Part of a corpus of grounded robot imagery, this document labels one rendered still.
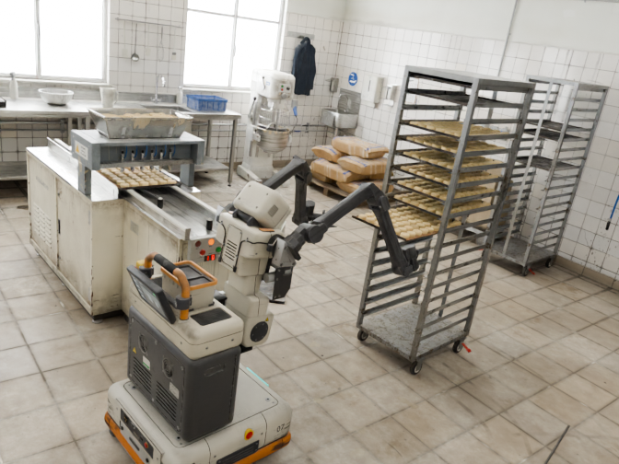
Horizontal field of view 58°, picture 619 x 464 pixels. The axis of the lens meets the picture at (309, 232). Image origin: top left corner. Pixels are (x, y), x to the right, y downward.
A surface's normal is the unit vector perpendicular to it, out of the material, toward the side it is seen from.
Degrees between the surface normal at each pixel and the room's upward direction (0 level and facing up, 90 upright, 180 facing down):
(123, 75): 90
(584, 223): 90
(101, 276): 90
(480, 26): 90
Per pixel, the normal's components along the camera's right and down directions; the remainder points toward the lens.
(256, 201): -0.44, -0.53
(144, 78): 0.61, 0.35
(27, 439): 0.14, -0.93
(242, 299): -0.70, 0.00
